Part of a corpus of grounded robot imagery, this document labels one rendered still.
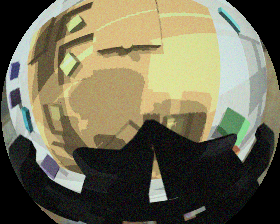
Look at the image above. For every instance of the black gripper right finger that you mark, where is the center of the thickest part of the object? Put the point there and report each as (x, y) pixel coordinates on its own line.
(177, 155)

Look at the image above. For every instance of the teal square block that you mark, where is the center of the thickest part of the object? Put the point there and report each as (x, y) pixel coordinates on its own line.
(27, 119)

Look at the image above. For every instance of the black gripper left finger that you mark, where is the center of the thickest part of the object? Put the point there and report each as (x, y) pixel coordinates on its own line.
(135, 160)

